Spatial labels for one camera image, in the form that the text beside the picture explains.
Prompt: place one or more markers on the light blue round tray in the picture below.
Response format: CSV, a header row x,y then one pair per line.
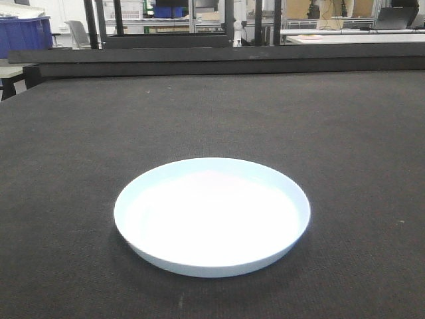
x,y
212,217

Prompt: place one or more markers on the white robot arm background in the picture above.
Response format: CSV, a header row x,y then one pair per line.
x,y
239,15

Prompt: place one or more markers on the small blue bin background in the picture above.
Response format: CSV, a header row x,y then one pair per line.
x,y
167,12

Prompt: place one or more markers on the white background table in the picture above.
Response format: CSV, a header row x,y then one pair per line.
x,y
346,36

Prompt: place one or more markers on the blue storage crate left background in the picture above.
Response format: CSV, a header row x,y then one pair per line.
x,y
25,34

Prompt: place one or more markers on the open laptop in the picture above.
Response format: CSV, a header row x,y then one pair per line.
x,y
395,18

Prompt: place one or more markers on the black metal frame rack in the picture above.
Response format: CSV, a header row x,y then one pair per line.
x,y
178,40

